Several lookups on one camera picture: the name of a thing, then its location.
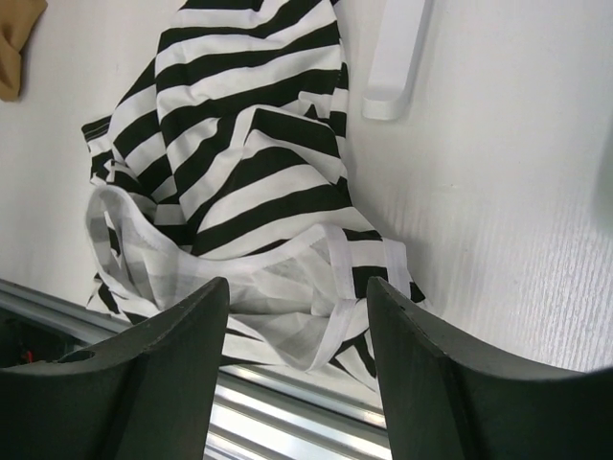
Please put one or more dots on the green plastic bin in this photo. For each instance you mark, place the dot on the green plastic bin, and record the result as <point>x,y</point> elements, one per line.
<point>603,192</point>

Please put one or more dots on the aluminium rail frame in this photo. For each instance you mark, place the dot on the aluminium rail frame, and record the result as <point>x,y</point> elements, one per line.
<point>256,414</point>

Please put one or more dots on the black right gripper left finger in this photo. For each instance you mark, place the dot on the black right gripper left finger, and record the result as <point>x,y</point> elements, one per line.
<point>145,393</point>

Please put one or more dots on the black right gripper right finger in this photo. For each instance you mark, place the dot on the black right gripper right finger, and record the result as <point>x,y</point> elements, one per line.
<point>449,395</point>

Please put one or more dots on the white clothes rack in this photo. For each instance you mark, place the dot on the white clothes rack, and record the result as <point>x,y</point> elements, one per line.
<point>402,33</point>

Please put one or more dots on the brown tank top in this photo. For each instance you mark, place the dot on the brown tank top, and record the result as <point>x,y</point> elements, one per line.
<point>18,18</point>

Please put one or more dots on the black white striped tank top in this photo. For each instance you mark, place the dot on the black white striped tank top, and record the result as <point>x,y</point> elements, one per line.
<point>226,158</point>

